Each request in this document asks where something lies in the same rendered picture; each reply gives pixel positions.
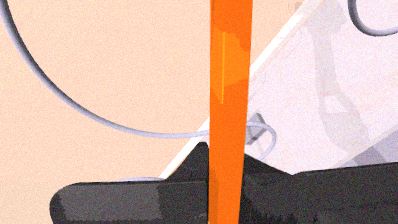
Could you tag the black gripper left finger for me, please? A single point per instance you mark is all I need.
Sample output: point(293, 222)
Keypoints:
point(182, 198)

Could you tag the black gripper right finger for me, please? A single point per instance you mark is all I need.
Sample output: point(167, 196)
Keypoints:
point(272, 196)

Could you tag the orange handle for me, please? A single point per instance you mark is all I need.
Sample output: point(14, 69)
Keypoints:
point(230, 46)

